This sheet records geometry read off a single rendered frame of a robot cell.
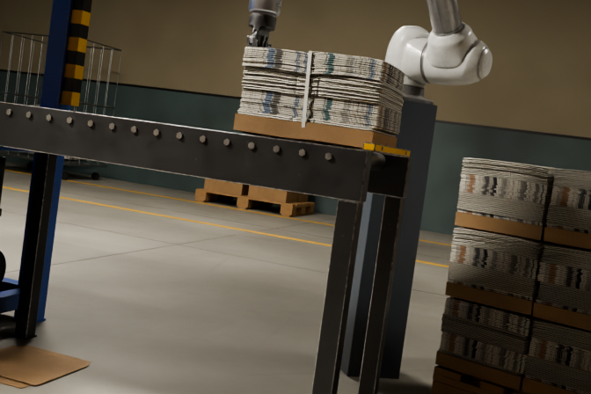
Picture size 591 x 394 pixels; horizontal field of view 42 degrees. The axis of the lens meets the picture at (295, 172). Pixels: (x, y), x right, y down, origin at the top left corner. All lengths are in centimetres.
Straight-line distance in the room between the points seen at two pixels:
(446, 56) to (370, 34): 683
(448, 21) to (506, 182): 58
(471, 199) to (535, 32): 678
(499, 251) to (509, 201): 16
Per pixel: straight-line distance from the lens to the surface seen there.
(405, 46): 279
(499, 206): 247
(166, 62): 1045
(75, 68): 295
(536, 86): 912
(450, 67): 269
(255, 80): 201
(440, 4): 262
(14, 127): 220
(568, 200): 241
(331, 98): 193
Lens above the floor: 79
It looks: 2 degrees down
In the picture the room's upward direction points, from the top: 8 degrees clockwise
